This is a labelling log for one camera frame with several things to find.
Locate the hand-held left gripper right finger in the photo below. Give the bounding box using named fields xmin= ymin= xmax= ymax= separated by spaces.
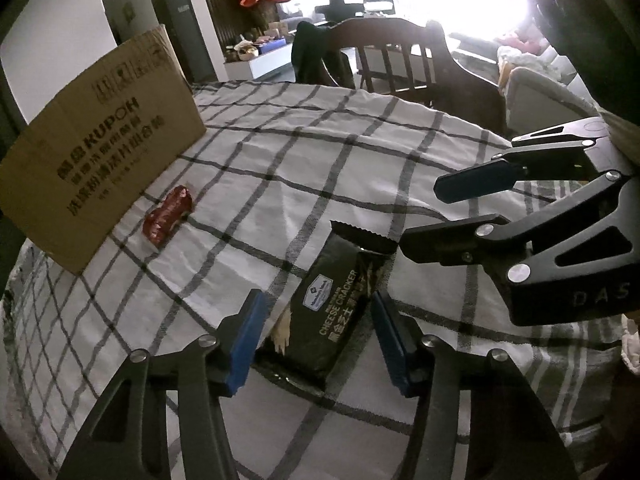
xmin=371 ymin=290 xmax=571 ymax=480

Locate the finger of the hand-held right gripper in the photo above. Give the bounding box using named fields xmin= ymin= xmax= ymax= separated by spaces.
xmin=400 ymin=172 xmax=636 ymax=276
xmin=434 ymin=117 xmax=608 ymax=204

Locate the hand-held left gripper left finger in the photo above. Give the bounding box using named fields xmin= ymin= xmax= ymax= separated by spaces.
xmin=55 ymin=289 xmax=271 ymax=480

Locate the dark cracker packet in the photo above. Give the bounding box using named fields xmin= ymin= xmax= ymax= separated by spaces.
xmin=255 ymin=219 xmax=398 ymax=398

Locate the brown cardboard box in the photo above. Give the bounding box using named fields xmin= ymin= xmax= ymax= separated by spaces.
xmin=0 ymin=24 xmax=207 ymax=276

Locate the white sofa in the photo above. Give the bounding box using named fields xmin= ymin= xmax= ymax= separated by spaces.
xmin=450 ymin=30 xmax=598 ymax=131

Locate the red wrapped candy bar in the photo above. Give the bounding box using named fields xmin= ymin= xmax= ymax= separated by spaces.
xmin=142 ymin=185 xmax=194 ymax=247

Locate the checked tablecloth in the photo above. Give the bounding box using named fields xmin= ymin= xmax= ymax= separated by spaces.
xmin=2 ymin=80 xmax=631 ymax=480

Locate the wooden chair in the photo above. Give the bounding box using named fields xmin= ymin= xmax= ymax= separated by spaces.
xmin=325 ymin=17 xmax=508 ymax=133

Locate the dark cloth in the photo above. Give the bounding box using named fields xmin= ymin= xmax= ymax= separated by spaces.
xmin=291 ymin=20 xmax=346 ymax=86

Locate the white low cabinet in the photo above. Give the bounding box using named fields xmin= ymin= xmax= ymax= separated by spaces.
xmin=222 ymin=35 xmax=301 ymax=81

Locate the dark hallway door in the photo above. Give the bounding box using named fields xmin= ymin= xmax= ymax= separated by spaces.
xmin=144 ymin=0 xmax=218 ymax=83

